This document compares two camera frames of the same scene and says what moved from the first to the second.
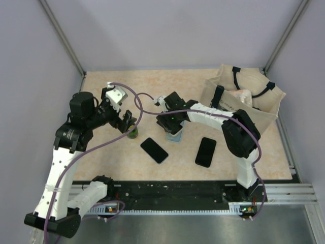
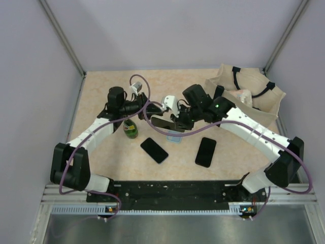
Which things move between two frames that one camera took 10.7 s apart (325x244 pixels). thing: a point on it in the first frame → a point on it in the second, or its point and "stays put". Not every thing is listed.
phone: [205, 152] stays put
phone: [175, 138] stays put
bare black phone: [159, 154] stays put
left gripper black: [123, 125] → [146, 109]
